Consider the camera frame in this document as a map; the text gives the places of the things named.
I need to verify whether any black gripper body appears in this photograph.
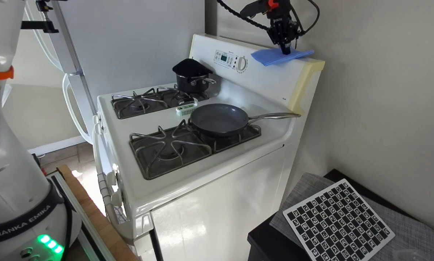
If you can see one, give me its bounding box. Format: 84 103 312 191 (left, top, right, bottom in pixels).
267 7 302 43

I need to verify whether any black side table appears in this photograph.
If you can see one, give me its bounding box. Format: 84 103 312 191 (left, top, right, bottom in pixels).
247 166 434 261

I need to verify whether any blue striped cleaning towel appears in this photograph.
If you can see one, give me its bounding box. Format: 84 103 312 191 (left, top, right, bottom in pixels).
250 46 318 68

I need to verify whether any dark metal saucepan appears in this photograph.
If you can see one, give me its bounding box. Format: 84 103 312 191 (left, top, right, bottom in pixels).
171 66 224 100

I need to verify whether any black stove grate under pan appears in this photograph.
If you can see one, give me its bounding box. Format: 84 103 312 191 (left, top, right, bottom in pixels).
128 117 264 181

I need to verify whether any white gas stove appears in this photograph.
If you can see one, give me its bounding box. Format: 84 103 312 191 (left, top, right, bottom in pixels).
93 32 327 261

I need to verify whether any black cloth over saucepan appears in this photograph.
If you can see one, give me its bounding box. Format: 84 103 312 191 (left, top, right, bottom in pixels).
171 58 213 78

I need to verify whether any dark frying pan, metal handle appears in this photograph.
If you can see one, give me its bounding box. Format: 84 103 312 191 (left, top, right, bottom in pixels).
189 101 301 137

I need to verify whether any black-white calibration checkerboard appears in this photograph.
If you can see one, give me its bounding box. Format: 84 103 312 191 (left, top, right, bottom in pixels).
282 178 396 261

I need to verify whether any grey checked dish towel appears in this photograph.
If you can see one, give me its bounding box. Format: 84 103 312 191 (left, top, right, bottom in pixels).
97 168 131 233

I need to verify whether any white refrigerator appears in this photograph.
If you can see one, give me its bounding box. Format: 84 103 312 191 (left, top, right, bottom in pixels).
19 0 211 146

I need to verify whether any aluminium robot stand frame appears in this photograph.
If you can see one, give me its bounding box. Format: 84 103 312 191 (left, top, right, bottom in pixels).
47 171 106 261

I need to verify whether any black robot cable conduit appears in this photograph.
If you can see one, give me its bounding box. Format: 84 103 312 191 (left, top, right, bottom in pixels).
215 0 322 36

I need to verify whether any black stove grate under pot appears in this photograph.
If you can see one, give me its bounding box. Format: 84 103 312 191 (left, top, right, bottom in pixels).
110 84 203 120

